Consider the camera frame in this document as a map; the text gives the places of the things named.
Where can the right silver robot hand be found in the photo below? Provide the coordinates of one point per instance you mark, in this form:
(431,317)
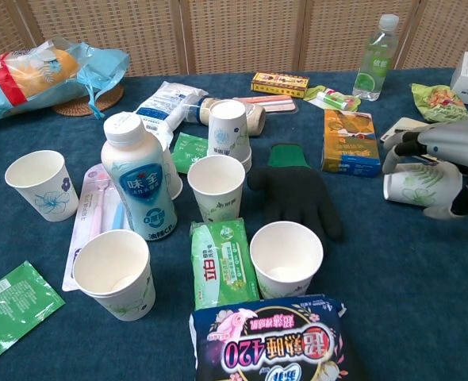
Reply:
(456,143)

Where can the white paper cup green leaf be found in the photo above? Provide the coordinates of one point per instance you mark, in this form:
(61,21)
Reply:
(416,186)

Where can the white paper cup green print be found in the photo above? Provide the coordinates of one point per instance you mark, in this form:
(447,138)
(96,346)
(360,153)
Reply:
(285,274)
(115,285)
(216,198)

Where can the white paper cup blue flower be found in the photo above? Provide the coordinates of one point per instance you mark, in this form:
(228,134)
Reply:
(43,186)

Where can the green crinkled snack bag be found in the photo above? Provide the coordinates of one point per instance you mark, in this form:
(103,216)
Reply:
(440,103)

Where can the orange yellow carton box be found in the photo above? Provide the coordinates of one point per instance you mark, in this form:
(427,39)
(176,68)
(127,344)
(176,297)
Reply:
(349,143)

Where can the clear bottle green label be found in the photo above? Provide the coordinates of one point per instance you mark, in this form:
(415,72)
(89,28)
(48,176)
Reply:
(373,71)

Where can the green lip balm card pack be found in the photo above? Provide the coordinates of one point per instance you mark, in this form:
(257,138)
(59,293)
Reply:
(333,99)

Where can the black glove green cuff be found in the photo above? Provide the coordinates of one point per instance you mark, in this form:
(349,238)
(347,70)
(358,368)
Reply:
(297,198)

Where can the yellow red small box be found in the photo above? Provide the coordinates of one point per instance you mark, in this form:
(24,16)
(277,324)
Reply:
(279,85)

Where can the flat pink toothbrush pack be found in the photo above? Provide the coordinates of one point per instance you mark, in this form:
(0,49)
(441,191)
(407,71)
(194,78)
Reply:
(273,105)

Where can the stacked upside-down paper cups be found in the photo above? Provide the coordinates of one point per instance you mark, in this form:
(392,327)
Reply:
(228,135)

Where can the woven bamboo folding screen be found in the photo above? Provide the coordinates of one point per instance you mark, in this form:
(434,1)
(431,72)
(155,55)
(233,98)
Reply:
(238,35)

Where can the beige squeeze sauce bottle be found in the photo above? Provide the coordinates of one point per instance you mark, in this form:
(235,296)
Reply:
(200,111)

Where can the green wet wipes pack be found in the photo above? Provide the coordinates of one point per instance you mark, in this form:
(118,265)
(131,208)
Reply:
(222,270)

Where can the small green foil sachet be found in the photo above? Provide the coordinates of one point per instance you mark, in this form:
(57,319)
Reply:
(186,151)

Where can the dark purple sanitary pad pack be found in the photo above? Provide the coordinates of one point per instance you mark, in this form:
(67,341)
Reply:
(265,345)

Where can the white blue cotton pad pack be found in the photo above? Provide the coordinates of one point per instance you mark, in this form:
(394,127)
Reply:
(166,107)

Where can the white blue-label milk bottle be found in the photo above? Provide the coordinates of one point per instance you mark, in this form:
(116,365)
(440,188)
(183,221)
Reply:
(139,186)

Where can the round woven rattan coaster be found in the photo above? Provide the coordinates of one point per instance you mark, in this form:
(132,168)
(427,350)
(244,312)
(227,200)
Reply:
(107,101)

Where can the pink toothbrush blister pack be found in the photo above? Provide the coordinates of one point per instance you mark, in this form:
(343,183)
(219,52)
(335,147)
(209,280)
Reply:
(95,206)

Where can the light blue bread bag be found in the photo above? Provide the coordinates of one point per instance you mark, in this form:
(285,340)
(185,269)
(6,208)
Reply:
(28,79)

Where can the large green foil sachet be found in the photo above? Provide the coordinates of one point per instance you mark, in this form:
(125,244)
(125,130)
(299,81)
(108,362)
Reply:
(12,313)

